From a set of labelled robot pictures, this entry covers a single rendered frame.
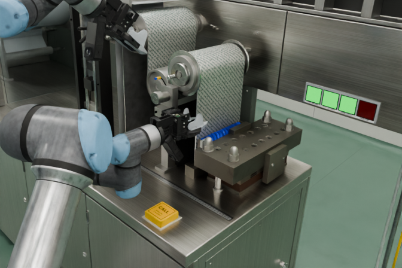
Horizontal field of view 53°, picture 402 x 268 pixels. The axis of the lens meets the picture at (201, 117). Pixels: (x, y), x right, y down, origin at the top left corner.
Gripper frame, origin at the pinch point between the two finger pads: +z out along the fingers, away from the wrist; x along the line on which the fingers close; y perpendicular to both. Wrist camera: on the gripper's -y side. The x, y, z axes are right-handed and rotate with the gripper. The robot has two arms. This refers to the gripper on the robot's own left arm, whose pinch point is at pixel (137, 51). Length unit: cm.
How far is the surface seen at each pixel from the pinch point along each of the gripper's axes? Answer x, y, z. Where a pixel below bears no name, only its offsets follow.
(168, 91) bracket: 0.6, -3.3, 19.7
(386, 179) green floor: -18, 44, 261
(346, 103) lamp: -43, 19, 47
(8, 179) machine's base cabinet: 88, -67, 43
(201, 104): -8.3, -2.0, 26.7
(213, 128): -8.3, -5.9, 38.5
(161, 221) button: -21.2, -38.5, 19.3
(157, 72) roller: 10.4, 1.5, 20.6
